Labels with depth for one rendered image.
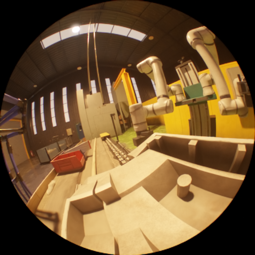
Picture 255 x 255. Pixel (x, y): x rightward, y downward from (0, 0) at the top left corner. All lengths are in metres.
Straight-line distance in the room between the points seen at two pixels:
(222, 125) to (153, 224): 2.23
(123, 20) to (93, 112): 8.80
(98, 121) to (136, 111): 5.36
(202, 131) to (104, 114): 5.56
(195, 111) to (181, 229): 1.38
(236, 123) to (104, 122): 6.44
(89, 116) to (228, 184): 5.94
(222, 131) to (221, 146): 2.09
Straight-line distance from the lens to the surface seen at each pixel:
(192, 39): 0.75
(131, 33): 9.63
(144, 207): 0.17
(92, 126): 5.78
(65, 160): 0.81
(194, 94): 1.32
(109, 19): 9.08
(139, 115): 0.45
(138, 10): 9.00
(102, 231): 0.20
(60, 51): 10.04
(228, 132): 2.33
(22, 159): 11.77
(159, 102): 0.51
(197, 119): 1.43
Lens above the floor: 1.08
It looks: 6 degrees down
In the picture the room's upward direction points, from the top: 14 degrees counter-clockwise
